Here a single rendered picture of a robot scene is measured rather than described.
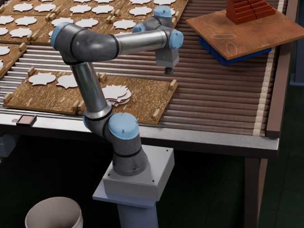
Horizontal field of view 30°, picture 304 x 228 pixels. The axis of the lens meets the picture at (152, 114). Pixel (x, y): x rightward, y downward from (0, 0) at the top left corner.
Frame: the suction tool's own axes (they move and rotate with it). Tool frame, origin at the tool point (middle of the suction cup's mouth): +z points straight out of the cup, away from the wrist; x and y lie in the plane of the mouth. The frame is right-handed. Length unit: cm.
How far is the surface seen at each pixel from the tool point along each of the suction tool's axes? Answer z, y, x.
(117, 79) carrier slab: 22.0, 40.4, -17.2
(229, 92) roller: 24.9, -18.3, -26.5
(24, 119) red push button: 22, 67, 29
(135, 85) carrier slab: 22.2, 28.6, -15.5
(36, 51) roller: 23, 104, -32
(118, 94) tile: 17.8, 29.0, 0.5
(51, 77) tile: 20, 75, -7
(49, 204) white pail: 81, 69, 28
